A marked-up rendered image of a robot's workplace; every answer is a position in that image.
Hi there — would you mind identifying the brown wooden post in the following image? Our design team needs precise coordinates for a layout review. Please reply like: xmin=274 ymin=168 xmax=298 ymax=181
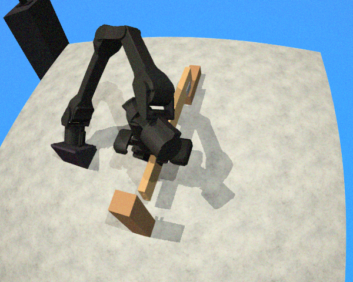
xmin=108 ymin=65 xmax=201 ymax=237

